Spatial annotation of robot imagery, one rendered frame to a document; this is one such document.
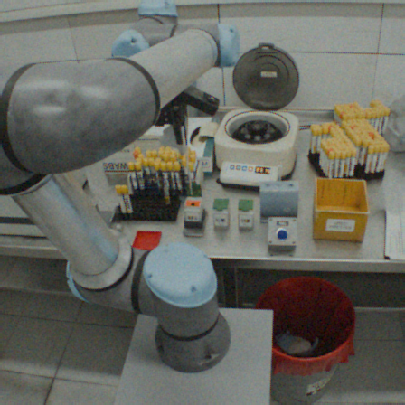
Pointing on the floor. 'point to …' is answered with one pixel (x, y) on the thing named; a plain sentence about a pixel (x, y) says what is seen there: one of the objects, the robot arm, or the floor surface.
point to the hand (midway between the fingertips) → (184, 149)
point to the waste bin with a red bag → (339, 307)
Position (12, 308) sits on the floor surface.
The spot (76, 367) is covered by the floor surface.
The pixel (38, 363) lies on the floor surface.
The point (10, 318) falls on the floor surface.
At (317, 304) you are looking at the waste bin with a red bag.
